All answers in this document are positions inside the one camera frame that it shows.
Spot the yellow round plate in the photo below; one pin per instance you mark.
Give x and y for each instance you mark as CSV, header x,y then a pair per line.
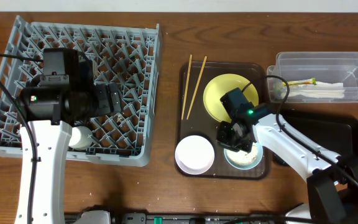
x,y
218,87

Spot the green snack wrapper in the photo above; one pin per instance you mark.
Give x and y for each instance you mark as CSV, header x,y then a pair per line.
x,y
310,81

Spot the grey plastic dish rack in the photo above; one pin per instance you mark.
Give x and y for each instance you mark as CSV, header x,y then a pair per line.
x,y
128,57

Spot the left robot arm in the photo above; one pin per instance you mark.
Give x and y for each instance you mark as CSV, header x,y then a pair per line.
x,y
50,105

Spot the light blue small bowl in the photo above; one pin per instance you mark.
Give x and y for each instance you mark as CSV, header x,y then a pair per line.
x,y
245,160

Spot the black rail at table edge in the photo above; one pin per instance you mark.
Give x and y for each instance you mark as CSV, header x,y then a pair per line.
x,y
144,217

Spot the black flat waste tray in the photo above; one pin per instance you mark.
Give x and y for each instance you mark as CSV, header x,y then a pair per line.
x,y
336,132

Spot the dark brown serving tray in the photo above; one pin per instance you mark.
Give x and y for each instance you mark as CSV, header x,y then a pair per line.
x,y
202,124

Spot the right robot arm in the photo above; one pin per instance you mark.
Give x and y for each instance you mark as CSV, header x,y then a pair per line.
x,y
332,179

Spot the clear plastic waste bin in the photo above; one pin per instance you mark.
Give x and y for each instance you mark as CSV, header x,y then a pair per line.
x,y
328,67

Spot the white paper napkin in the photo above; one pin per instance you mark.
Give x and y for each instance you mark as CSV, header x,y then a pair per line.
x,y
319,90

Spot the white cup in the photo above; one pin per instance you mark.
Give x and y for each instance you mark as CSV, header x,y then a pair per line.
x,y
80,138

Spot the pink small bowl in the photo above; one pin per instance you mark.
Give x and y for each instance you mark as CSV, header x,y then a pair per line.
x,y
194,155

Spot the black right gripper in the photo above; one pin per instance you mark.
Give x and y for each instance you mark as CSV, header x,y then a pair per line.
x,y
222,140

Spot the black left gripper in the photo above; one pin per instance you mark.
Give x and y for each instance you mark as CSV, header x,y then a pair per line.
x,y
104,107

